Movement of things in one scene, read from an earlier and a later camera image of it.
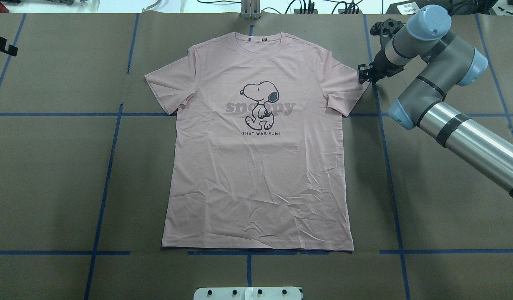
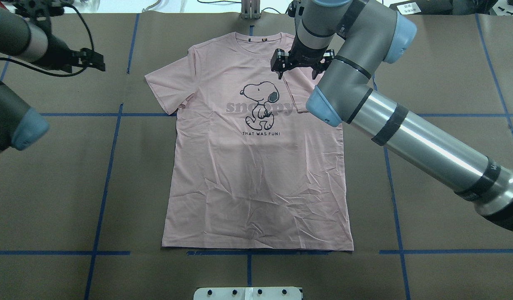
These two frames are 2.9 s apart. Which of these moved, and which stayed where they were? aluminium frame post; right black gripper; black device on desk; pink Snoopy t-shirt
Moved: right black gripper
Stayed: pink Snoopy t-shirt; black device on desk; aluminium frame post
